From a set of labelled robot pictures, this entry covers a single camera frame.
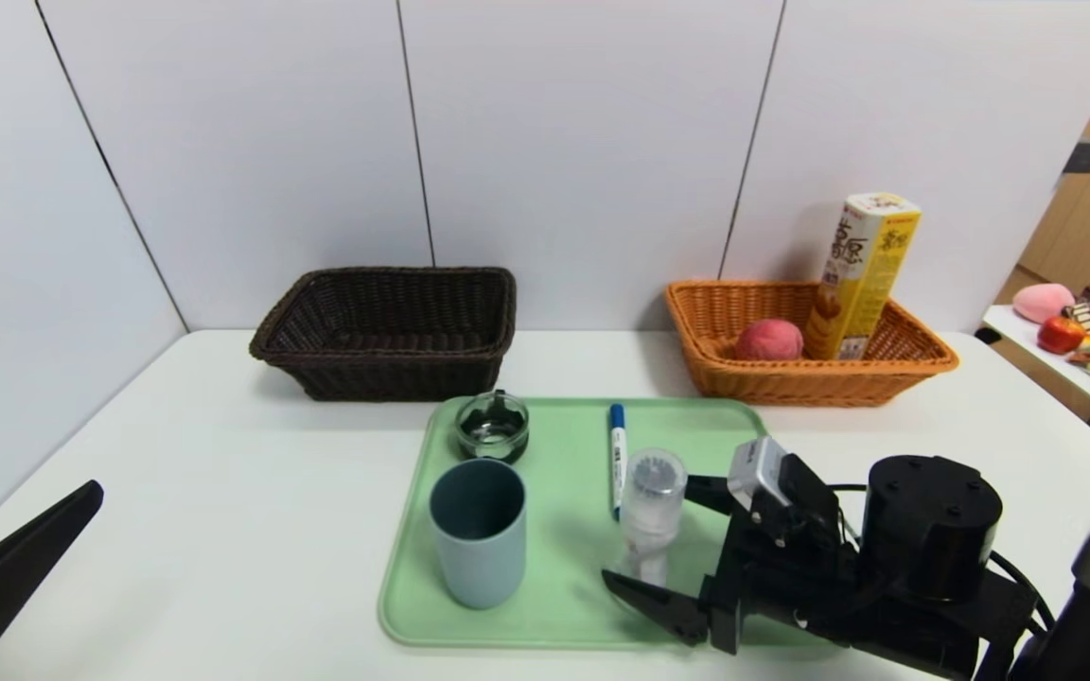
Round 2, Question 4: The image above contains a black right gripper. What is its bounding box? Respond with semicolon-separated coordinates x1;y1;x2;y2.
602;474;861;655

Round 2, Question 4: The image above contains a clear plastic bottle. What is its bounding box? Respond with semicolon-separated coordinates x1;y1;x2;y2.
613;448;690;589

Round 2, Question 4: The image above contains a blue white marker pen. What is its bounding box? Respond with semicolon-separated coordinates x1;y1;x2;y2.
608;403;628;521

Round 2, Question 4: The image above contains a blue grey plastic cup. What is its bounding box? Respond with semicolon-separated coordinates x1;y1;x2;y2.
428;460;527;611

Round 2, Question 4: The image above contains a pink red peach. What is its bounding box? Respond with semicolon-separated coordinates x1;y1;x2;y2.
734;318;805;362

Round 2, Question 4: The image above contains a yellow snack box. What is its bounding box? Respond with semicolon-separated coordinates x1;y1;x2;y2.
803;192;923;361

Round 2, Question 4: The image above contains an orange wicker basket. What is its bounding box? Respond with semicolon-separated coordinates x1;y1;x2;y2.
664;279;961;408

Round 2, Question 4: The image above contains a dark brown wicker basket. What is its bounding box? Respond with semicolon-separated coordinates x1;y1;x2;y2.
248;266;518;403

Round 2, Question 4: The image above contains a light green plastic tray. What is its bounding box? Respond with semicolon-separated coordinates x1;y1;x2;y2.
377;395;866;654

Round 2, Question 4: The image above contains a dark glass ashtray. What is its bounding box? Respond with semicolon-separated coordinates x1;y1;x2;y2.
455;390;530;464

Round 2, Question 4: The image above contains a red apple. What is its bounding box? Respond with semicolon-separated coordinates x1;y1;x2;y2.
1037;315;1088;356

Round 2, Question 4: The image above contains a pink round plush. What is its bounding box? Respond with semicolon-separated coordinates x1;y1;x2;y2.
1013;282;1076;324

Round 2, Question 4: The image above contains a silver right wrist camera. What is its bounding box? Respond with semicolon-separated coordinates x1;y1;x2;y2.
728;436;792;514

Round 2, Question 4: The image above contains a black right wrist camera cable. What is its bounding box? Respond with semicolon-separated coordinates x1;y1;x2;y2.
829;482;1059;637

